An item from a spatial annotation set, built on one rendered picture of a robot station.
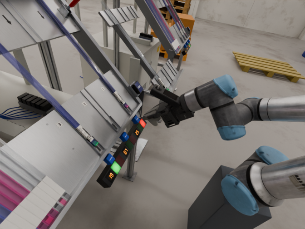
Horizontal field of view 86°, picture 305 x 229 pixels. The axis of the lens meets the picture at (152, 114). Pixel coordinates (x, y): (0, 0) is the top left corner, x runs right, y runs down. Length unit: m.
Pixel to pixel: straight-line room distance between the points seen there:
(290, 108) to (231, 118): 0.15
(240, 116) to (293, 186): 0.20
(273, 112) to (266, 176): 0.19
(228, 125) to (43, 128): 0.51
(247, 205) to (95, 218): 0.91
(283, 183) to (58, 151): 0.56
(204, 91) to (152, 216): 0.93
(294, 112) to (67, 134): 0.63
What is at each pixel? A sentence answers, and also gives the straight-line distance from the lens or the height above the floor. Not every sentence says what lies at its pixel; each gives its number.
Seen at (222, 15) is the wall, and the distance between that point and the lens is 9.30.
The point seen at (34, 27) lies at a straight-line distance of 0.66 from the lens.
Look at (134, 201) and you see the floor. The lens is 1.26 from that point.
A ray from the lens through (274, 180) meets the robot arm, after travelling 0.53.
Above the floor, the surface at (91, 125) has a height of 0.78.
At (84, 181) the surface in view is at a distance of 0.51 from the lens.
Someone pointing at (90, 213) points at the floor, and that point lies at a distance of 1.26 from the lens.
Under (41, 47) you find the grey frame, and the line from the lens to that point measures 0.99.
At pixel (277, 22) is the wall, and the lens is 9.86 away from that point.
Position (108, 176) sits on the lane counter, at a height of 0.66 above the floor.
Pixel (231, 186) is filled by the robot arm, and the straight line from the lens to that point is 0.58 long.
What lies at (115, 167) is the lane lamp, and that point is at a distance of 0.61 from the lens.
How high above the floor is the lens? 1.18
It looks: 40 degrees down
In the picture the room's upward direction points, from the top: 10 degrees clockwise
